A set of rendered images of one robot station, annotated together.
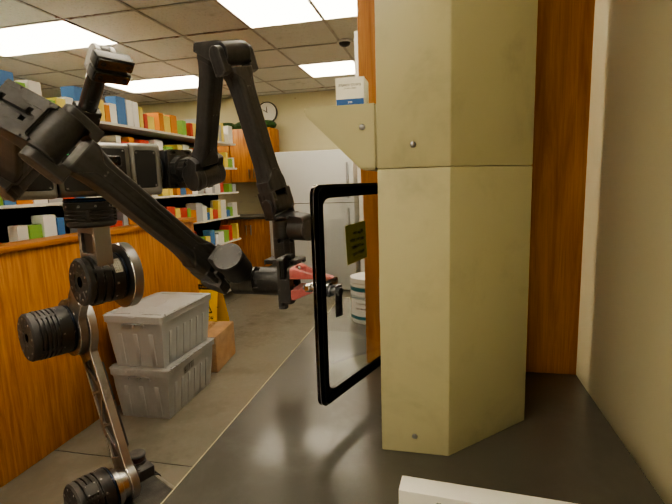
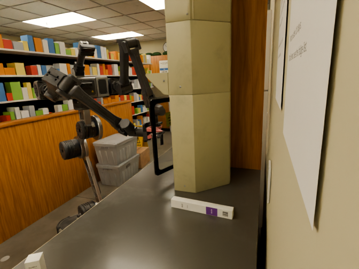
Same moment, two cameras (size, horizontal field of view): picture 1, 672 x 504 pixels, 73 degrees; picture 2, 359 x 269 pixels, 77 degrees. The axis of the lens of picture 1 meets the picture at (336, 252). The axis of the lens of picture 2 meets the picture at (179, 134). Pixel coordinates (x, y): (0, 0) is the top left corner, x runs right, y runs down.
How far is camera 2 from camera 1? 0.41 m
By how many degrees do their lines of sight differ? 9
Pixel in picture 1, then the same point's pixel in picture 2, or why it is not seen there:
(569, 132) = (257, 74)
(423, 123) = (183, 79)
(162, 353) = (116, 159)
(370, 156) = (166, 91)
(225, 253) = (124, 122)
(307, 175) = not seen: hidden behind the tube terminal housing
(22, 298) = (60, 135)
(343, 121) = (157, 78)
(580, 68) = (261, 49)
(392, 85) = (172, 66)
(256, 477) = (131, 196)
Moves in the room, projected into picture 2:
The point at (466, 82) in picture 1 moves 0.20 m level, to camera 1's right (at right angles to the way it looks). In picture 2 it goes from (198, 65) to (246, 62)
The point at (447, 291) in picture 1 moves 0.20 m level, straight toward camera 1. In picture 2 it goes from (193, 137) to (177, 150)
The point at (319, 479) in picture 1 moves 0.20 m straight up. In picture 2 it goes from (150, 197) to (147, 157)
